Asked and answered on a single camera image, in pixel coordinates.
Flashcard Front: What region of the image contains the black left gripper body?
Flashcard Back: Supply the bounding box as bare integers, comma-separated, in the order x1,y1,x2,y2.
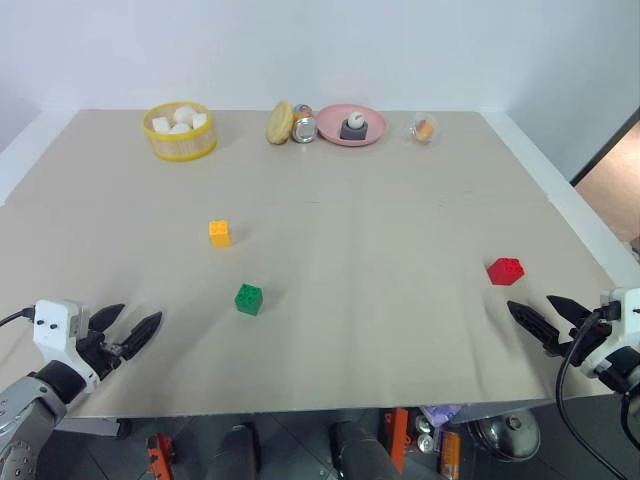
74,328,124,382

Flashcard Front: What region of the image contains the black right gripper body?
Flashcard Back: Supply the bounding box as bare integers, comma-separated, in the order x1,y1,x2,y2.
562,311,613,369

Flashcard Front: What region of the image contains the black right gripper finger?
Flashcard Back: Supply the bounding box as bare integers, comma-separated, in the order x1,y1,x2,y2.
506,299,567,357
545,294,594,331

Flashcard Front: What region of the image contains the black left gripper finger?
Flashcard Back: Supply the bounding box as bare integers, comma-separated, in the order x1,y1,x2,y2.
119,311,165,361
89,302,127,333

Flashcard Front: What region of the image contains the red toy brick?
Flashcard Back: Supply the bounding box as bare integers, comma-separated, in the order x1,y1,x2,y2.
486,256,527,287

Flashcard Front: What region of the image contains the green toy brick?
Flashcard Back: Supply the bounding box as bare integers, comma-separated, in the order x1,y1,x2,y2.
233,282,265,317

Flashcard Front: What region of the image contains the silver pot lid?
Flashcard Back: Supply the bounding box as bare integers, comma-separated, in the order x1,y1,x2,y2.
471,408,542,461

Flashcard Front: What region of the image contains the orange black clamp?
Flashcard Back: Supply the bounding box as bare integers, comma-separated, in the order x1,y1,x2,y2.
144,432,177,477
382,407,411,474

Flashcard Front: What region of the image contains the yellow toy brick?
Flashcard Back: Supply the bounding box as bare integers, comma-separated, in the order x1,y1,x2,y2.
208,219,234,250

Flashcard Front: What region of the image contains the purple packet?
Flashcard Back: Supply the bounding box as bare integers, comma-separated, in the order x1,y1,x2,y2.
418,403,462,427

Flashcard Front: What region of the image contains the orange box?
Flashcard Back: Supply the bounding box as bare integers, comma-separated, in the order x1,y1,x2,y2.
437,430,462,477

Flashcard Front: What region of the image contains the yellow round basket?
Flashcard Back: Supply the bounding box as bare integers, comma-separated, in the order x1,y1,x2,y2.
141,100,219,163

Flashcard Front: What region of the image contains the beige paper table sheet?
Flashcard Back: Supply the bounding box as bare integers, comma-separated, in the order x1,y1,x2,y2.
0,198,624,420
3,108,552,207

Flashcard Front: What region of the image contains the dark rounded shape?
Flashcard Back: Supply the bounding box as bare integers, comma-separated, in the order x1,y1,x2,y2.
328,420,402,480

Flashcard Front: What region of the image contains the clear wrapped orange item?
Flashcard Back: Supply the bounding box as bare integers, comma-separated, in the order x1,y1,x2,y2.
410,111,442,147

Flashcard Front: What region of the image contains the round tan bread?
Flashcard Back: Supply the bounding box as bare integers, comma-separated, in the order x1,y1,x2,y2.
264,100,295,147

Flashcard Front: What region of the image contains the pink round plate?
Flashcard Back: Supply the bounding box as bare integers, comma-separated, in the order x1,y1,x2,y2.
314,102,389,149

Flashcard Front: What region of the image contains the colourful metal can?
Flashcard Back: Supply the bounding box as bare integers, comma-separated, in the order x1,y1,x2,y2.
290,103,320,146

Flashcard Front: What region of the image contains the dark grey block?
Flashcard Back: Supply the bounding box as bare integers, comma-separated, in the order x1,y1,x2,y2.
339,118,370,142

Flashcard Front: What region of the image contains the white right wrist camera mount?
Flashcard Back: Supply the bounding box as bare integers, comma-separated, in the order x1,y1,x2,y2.
579,286,640,379

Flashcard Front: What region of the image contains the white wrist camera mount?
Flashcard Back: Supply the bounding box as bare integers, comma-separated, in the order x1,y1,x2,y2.
32,298,100,396
579,286,640,379

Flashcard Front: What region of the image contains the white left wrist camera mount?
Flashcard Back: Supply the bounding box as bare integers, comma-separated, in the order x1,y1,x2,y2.
32,298,100,396

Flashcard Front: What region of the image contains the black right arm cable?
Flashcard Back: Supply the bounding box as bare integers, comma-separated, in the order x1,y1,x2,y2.
555,305,640,480

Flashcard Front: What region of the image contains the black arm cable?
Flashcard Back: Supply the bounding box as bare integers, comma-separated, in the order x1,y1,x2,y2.
555,305,640,480
0,309,36,329

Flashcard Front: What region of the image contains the grey metal bracket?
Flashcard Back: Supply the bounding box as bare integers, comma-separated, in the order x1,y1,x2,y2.
53,416,122,440

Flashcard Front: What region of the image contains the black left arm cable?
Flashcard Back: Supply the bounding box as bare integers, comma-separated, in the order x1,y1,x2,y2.
0,309,36,329

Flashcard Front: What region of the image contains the dark door frame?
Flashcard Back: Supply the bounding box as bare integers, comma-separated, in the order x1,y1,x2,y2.
571,106,640,187

